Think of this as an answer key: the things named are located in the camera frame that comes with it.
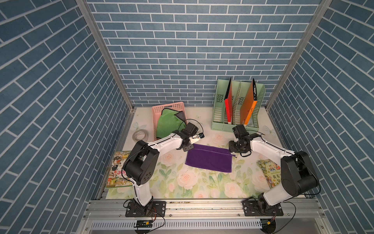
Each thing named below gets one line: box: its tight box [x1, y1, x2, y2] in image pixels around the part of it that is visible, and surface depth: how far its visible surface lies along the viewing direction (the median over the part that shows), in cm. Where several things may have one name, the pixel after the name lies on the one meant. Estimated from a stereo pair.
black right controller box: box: [260, 218, 277, 234], surface depth 72 cm
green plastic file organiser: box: [211, 78, 266, 133], surface depth 107 cm
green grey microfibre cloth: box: [156, 107, 187, 138], surface depth 114 cm
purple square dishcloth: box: [185, 143, 237, 173], surface depth 93 cm
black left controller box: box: [133, 219, 154, 228], surface depth 73 cm
